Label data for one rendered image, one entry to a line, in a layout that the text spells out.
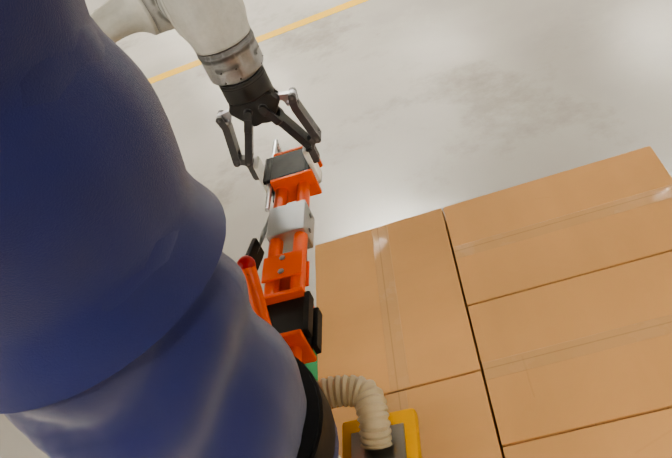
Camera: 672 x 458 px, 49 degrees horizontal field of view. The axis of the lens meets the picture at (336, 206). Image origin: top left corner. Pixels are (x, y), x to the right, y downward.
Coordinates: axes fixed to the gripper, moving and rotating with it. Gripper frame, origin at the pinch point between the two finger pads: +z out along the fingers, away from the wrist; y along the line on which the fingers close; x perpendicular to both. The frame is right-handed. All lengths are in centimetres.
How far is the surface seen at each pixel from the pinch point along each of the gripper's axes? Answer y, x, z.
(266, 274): -1.6, -24.5, -0.8
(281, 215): -0.2, -12.0, -0.9
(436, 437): 6, -8, 70
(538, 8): 75, 275, 125
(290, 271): 2.1, -25.2, -0.8
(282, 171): -0.5, -1.4, -1.7
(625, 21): 109, 234, 125
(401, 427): 13.6, -45.4, 11.2
